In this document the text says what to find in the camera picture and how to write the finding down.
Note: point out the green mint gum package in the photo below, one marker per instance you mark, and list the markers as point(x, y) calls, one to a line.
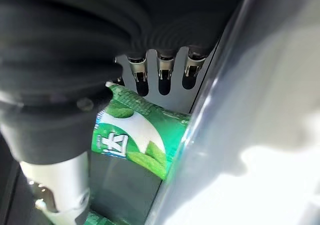
point(100, 220)

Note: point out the green mint gum canister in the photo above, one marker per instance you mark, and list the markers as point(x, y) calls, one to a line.
point(150, 121)

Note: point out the glossy grey translucent container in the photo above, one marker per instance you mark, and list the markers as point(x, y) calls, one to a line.
point(250, 110)

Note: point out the dark grey shelf board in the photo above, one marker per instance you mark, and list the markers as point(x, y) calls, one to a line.
point(125, 185)

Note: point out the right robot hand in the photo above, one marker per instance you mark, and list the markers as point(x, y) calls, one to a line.
point(62, 60)

